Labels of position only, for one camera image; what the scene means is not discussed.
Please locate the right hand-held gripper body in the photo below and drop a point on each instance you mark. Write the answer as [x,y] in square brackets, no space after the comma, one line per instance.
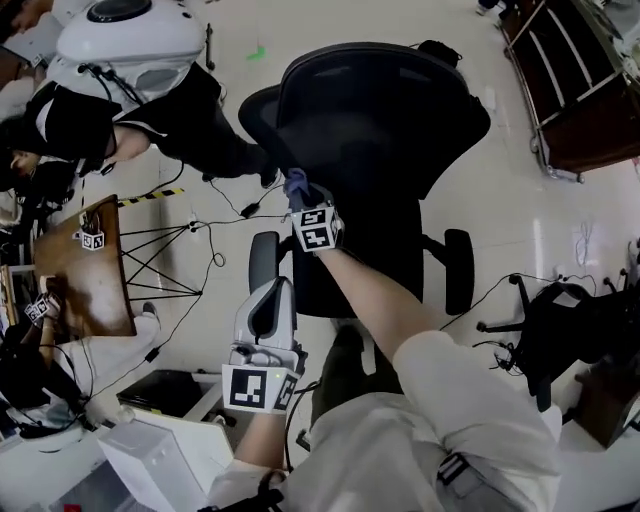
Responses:
[316,227]

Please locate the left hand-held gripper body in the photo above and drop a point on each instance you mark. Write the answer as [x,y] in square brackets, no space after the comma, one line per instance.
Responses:
[260,385]

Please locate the black mesh office chair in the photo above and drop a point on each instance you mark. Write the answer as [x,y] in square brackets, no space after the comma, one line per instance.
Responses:
[370,150]

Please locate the person's right forearm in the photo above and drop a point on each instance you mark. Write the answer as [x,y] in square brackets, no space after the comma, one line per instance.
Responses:
[372,302]

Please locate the person's left forearm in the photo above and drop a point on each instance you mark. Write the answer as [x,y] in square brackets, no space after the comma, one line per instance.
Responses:
[260,440]

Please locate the black swivel chair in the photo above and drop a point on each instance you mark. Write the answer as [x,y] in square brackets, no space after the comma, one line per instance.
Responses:
[560,320]

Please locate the black power adapter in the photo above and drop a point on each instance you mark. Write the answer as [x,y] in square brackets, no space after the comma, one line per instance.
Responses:
[249,210]

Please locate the person's dark trouser leg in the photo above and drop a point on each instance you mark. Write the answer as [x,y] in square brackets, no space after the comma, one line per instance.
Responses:
[350,380]

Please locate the black flat case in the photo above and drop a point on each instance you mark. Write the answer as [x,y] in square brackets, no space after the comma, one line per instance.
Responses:
[160,392]

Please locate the white box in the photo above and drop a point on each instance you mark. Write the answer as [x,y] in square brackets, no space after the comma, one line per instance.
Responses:
[165,465]

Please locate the yellow black striped tape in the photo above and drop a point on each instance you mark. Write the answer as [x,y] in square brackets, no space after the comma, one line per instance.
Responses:
[150,196]

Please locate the person's white jacket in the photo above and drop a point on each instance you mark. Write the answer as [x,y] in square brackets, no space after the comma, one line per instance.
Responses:
[425,440]

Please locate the green floor tape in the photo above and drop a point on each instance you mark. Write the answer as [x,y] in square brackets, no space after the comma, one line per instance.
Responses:
[256,53]

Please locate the brown wooden table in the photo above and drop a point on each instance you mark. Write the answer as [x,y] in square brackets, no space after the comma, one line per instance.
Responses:
[90,285]

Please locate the brown cardboard box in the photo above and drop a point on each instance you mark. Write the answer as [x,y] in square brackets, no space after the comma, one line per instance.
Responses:
[607,405]

